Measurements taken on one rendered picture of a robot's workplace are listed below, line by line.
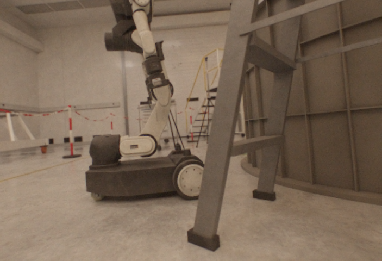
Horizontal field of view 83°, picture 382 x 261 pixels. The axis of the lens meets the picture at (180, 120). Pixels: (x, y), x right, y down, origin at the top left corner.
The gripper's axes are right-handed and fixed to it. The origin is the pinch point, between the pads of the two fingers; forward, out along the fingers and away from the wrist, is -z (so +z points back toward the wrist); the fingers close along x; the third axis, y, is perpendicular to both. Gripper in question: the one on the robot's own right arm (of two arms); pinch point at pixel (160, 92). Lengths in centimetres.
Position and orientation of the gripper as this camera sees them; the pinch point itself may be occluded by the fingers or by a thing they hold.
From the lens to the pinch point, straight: 118.0
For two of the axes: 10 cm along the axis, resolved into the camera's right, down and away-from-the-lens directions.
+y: -1.5, 0.5, 9.9
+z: -2.6, -9.6, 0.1
